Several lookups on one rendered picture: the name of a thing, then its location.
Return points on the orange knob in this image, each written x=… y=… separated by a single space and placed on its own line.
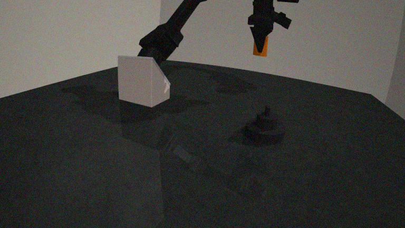
x=264 y=51

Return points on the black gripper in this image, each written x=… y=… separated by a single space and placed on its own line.
x=263 y=24

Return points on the dark stepped round pedestal with shaft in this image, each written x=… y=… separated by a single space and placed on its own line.
x=265 y=129

